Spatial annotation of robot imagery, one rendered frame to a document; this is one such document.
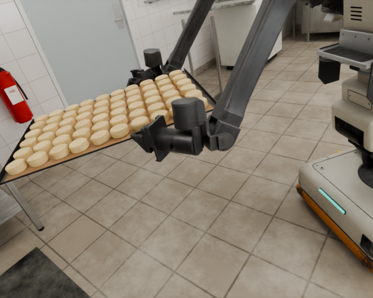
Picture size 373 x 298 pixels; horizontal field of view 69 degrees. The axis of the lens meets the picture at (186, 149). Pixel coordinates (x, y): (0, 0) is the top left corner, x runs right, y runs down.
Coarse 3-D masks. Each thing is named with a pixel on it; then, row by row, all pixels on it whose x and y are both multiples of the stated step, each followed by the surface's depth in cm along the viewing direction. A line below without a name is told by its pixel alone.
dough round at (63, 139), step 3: (60, 135) 79; (63, 135) 78; (66, 135) 78; (57, 138) 78; (60, 138) 77; (63, 138) 77; (66, 138) 76; (69, 138) 77; (54, 141) 77; (57, 141) 76; (60, 141) 76; (63, 141) 76; (66, 141) 76; (69, 141) 77; (54, 144) 76; (57, 144) 75
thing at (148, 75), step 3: (135, 69) 107; (138, 69) 106; (141, 69) 105; (132, 72) 108; (135, 72) 108; (144, 72) 106; (147, 72) 110; (150, 72) 110; (135, 75) 109; (147, 75) 109; (150, 75) 110; (147, 78) 108; (150, 78) 110; (153, 78) 111
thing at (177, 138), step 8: (200, 128) 60; (176, 136) 61; (184, 136) 60; (192, 136) 59; (200, 136) 60; (176, 144) 61; (184, 144) 60; (192, 144) 60; (200, 144) 61; (176, 152) 63; (184, 152) 61; (192, 152) 60; (200, 152) 63
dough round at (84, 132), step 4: (84, 128) 79; (88, 128) 79; (76, 132) 78; (80, 132) 77; (84, 132) 76; (88, 132) 77; (76, 136) 76; (80, 136) 76; (84, 136) 76; (88, 136) 77
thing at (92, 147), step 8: (176, 88) 92; (160, 96) 90; (184, 96) 85; (144, 104) 88; (208, 104) 76; (64, 112) 101; (128, 112) 86; (168, 112) 78; (128, 120) 81; (168, 120) 74; (56, 136) 85; (72, 136) 82; (128, 136) 72; (104, 144) 72; (48, 152) 77; (88, 152) 70; (48, 160) 72; (56, 160) 71; (64, 160) 70; (32, 168) 71; (40, 168) 70; (8, 176) 71; (16, 176) 70
